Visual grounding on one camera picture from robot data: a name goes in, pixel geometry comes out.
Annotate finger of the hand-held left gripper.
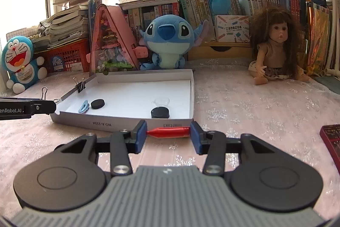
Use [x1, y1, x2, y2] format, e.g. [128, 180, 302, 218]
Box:
[27, 100, 57, 118]

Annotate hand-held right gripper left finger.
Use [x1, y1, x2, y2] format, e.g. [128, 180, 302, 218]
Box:
[53, 120, 147, 176]

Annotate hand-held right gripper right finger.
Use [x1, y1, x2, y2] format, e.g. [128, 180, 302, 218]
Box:
[191, 121, 286, 176]

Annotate black binder clip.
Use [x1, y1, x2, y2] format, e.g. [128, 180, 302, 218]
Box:
[73, 77, 87, 94]
[41, 87, 59, 104]

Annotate black round puck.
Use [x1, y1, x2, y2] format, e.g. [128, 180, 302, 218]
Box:
[150, 107, 170, 119]

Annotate clear plastic cup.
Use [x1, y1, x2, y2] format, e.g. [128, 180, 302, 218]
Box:
[152, 97, 170, 108]

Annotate plain blue oval hair clip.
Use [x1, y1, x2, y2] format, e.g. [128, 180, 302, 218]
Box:
[78, 100, 90, 114]

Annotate white cardboard box tray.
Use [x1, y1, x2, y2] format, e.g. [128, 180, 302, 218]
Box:
[50, 69, 195, 133]

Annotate blue cat plush toy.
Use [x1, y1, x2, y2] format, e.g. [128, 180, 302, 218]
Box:
[1, 36, 48, 93]

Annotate red plastic crate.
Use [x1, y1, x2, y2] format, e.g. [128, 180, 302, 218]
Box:
[44, 38, 91, 74]

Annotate pink snowflake tablecloth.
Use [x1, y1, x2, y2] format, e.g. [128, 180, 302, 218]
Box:
[0, 58, 340, 219]

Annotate white grid board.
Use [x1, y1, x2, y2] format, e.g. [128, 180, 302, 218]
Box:
[6, 24, 40, 43]

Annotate wooden drawer unit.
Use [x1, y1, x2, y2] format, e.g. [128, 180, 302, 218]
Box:
[187, 41, 255, 61]

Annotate stack of worn books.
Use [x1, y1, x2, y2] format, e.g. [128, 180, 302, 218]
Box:
[33, 0, 109, 52]

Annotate pink triangular toy house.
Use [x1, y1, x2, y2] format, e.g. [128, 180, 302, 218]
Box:
[89, 4, 149, 76]

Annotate blue big-eared alien plush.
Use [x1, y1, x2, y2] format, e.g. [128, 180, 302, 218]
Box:
[139, 15, 210, 70]

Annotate thin blue magazines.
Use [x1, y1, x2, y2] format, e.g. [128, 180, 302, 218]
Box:
[88, 0, 103, 31]

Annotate printed cardboard box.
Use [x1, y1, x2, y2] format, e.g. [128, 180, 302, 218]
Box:
[214, 15, 250, 43]

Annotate row of small books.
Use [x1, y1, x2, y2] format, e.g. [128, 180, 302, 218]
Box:
[119, 0, 184, 41]

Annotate long-haired baby doll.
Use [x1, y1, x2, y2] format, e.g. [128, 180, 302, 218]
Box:
[248, 7, 314, 86]

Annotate row of tall books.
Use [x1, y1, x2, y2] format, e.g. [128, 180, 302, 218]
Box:
[181, 0, 306, 41]

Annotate dark red calculator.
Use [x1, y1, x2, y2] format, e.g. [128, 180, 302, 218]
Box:
[320, 124, 340, 161]

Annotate dark teal mat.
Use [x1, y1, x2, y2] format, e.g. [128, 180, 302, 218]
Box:
[316, 75, 340, 95]

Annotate row of shiny picture books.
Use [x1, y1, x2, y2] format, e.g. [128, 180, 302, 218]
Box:
[305, 2, 332, 76]

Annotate white pipe rack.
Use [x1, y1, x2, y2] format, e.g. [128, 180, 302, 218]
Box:
[319, 0, 340, 76]

